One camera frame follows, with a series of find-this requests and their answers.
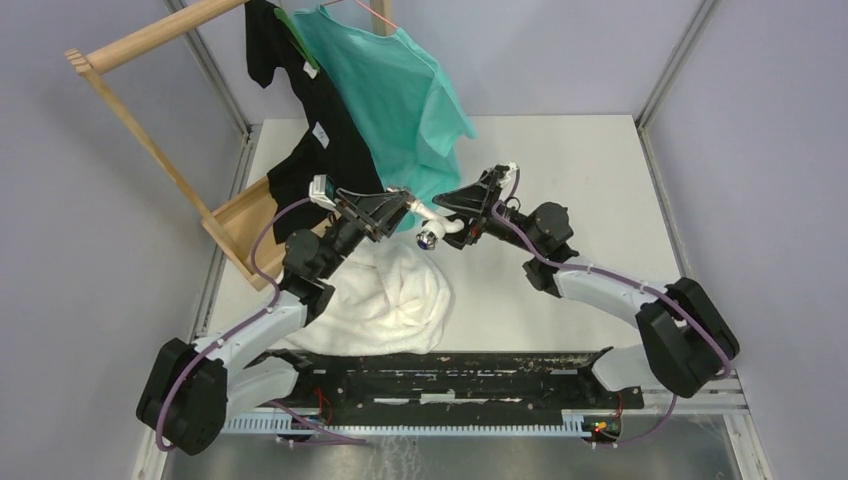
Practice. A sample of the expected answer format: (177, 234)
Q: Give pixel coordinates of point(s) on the wooden clothes rack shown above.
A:
(172, 75)

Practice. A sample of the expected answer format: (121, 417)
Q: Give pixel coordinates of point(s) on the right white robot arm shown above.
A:
(684, 340)

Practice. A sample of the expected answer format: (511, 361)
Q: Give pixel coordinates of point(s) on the white slotted cable duct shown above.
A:
(266, 421)

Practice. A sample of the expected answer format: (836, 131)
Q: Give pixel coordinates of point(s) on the pink clothes hanger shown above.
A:
(380, 12)

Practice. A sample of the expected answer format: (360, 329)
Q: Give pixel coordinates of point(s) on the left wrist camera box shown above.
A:
(322, 192)

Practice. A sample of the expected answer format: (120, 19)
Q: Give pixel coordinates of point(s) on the white plastic water faucet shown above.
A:
(434, 227)

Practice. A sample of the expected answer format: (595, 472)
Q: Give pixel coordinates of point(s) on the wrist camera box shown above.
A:
(507, 174)
(322, 192)

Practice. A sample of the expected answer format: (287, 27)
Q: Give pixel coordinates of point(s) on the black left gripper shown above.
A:
(386, 207)

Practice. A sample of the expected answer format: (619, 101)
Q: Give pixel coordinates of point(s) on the black t-shirt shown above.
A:
(332, 143)

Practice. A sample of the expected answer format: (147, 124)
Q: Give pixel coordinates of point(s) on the white terry towel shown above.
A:
(389, 298)

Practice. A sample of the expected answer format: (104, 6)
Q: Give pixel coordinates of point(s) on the green clothes hanger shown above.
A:
(299, 42)

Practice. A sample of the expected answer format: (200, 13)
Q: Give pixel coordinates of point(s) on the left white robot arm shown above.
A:
(193, 389)

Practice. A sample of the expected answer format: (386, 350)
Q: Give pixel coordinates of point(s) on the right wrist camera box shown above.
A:
(507, 174)

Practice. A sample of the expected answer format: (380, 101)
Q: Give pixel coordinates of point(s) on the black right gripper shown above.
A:
(472, 199)

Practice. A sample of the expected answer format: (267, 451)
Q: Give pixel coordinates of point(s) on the teal t-shirt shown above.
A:
(400, 98)

